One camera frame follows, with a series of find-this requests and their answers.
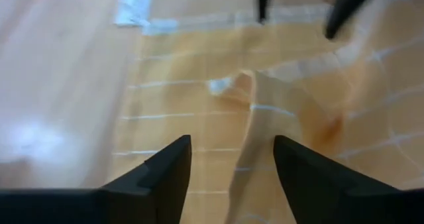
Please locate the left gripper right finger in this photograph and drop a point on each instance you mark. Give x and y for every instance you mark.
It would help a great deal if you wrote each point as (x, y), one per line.
(318, 191)

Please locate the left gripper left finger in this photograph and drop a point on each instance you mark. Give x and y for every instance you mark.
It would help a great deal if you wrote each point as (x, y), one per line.
(165, 184)

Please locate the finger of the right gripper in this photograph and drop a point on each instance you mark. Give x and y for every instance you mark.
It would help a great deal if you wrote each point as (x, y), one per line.
(262, 2)
(344, 8)

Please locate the yellow checked towel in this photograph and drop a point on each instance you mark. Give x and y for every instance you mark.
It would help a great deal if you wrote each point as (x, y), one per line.
(281, 101)

